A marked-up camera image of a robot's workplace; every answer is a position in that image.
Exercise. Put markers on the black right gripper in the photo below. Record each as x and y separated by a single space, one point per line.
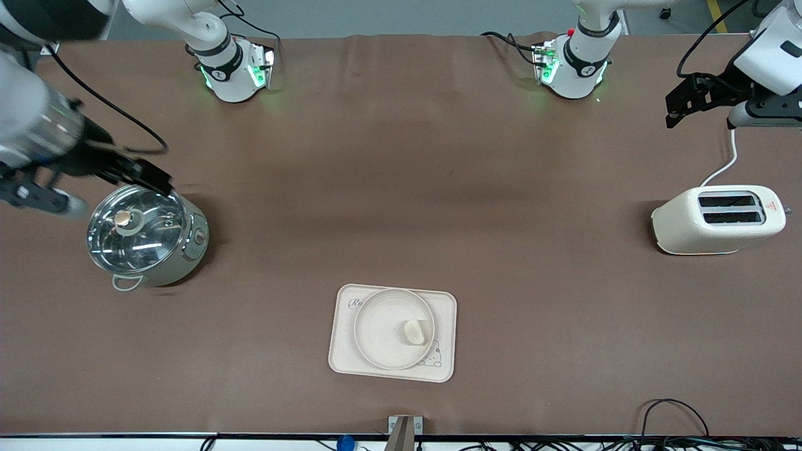
94 159

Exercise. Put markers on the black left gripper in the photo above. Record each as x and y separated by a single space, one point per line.
720 90

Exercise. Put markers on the round beige plate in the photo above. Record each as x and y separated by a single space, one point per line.
382 332

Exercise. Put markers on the pale steamed bun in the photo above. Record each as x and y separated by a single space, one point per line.
414 332

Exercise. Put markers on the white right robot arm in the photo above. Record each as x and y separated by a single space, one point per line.
219 62

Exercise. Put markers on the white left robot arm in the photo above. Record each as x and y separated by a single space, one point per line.
583 69

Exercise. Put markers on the beige rabbit print tray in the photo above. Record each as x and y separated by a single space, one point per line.
445 319

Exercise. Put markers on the glass pot lid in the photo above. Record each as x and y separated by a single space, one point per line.
135 228

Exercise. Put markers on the steel electric cooking pot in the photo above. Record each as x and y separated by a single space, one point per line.
182 257

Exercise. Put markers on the cream two-slot toaster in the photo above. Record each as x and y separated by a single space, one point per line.
714 225

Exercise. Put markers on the brown table mat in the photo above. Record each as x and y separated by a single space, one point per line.
401 138

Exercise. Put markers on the blue round cap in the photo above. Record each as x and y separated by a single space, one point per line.
346 443

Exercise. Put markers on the aluminium frame profile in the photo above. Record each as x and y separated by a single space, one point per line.
49 47

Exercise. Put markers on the grey metal clamp bracket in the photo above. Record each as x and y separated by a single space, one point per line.
405 431

